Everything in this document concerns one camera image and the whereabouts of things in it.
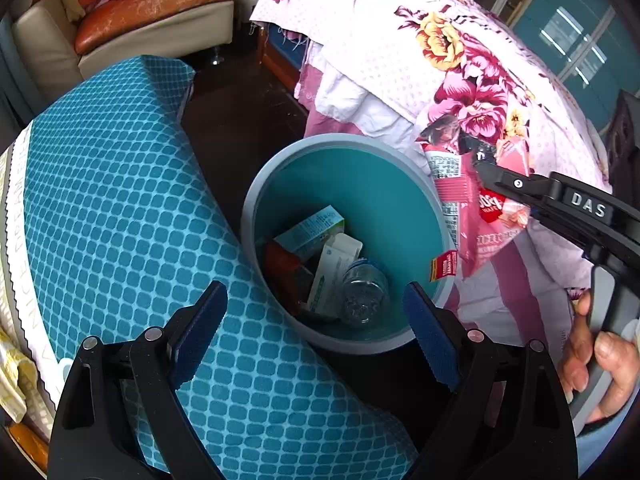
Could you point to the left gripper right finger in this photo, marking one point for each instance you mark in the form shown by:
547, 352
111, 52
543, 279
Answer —
504, 414

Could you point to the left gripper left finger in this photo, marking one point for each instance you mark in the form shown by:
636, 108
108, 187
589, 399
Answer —
92, 437

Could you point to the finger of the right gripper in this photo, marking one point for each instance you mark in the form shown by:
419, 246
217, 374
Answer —
530, 191

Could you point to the pink snack wrapper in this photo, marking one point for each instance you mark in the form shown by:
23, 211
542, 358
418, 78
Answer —
480, 221

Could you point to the clear plastic bottle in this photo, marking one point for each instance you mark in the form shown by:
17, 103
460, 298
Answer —
365, 293

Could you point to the green white medicine box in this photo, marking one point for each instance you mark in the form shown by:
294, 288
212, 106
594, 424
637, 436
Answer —
307, 237

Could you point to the teal round trash bin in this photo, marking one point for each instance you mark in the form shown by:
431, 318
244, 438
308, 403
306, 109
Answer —
387, 202

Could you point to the person's right hand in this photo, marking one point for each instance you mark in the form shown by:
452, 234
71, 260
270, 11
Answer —
613, 354

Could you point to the teal patterned bed cover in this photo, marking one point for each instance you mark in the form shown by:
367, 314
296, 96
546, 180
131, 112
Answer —
108, 227

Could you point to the floral pink quilt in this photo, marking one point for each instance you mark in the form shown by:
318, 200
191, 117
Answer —
388, 68

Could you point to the cream sofa orange cushion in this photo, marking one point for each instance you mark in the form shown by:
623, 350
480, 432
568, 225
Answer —
59, 55

